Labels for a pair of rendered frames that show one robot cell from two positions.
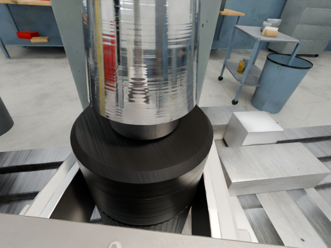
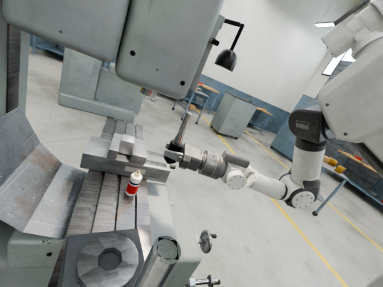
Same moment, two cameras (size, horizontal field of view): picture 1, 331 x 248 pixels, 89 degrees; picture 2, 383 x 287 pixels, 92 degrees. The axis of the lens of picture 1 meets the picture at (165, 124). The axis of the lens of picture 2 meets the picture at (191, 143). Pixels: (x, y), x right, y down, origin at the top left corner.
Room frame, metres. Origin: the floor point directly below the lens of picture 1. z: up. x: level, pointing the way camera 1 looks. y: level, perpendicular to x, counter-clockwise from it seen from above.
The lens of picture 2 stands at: (0.13, 0.58, 1.41)
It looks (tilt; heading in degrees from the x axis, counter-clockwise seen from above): 22 degrees down; 257
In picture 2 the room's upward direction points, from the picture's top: 25 degrees clockwise
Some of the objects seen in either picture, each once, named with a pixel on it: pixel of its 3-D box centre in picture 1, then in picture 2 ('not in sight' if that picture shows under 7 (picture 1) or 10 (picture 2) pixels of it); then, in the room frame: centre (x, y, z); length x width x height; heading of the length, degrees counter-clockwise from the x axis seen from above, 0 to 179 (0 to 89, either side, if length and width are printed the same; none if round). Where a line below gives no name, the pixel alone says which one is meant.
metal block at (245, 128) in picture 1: (249, 134); (126, 144); (0.22, -0.15, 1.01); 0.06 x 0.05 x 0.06; 101
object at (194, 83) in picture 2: not in sight; (201, 53); (0.08, -0.02, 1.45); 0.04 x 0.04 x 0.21; 13
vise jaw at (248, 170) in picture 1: (265, 167); (138, 150); (0.17, -0.16, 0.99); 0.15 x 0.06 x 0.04; 101
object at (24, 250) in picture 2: not in sight; (109, 213); (0.19, 0.00, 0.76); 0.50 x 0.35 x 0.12; 13
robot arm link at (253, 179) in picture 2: not in sight; (239, 173); (-0.22, 0.00, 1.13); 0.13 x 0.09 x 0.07; 178
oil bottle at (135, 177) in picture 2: not in sight; (134, 181); (0.13, 0.01, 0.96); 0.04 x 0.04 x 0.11
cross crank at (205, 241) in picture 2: not in sight; (200, 241); (-0.30, -0.11, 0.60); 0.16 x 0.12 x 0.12; 13
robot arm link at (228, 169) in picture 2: not in sight; (228, 168); (-0.16, 0.02, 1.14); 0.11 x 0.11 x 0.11; 88
